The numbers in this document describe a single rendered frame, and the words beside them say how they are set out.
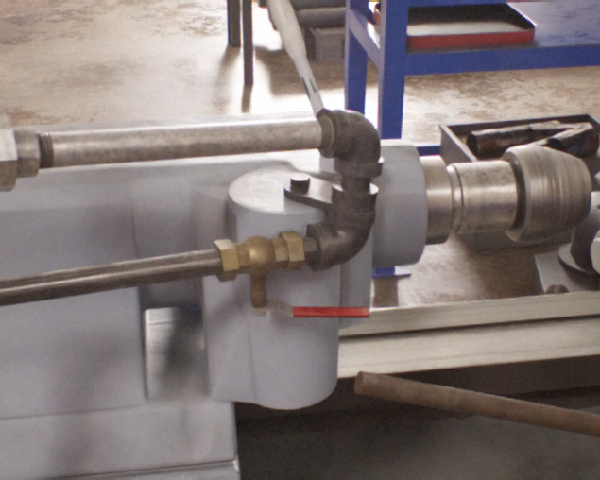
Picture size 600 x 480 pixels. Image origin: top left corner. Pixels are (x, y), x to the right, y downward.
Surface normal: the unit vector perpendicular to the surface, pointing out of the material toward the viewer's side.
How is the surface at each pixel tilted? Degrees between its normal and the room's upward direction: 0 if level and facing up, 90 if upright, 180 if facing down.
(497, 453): 6
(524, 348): 0
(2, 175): 101
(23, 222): 82
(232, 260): 60
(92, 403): 66
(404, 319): 45
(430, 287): 0
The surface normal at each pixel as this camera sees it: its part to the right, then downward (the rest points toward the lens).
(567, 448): 0.05, -0.82
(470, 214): 0.15, 0.42
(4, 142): 0.44, -0.16
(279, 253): 0.38, 0.06
